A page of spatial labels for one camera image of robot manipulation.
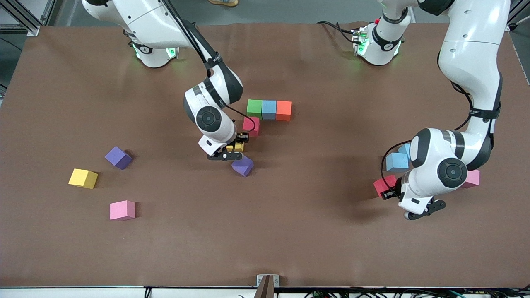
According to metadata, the red foam cube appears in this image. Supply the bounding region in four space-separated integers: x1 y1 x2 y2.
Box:
242 116 260 137
373 175 397 199

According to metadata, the purple foam cube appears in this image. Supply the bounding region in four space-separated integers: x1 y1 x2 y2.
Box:
104 146 133 171
231 154 255 178

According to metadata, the green foam cube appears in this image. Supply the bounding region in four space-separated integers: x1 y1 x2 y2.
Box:
247 99 263 120

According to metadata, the orange foam cube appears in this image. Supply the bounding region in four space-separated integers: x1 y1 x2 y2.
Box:
276 101 292 122

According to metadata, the pink foam cube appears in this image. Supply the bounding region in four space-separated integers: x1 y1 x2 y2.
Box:
109 200 136 221
462 170 481 189

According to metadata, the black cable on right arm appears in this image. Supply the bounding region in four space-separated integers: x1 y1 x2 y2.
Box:
161 0 256 135

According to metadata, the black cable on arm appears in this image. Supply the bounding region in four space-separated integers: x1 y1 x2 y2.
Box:
161 0 256 135
380 81 475 189

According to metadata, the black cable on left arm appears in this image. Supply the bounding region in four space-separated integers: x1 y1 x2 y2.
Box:
380 81 475 189

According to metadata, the black cable bundle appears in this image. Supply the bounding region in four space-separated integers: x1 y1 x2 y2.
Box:
304 289 530 298

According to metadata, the grey metal bracket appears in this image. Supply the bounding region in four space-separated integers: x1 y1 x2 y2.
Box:
256 274 280 288

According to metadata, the brown camera pole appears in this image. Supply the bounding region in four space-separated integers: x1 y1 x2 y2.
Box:
253 276 276 298

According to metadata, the aluminium frame profile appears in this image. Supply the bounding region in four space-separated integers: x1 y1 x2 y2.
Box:
0 0 56 36

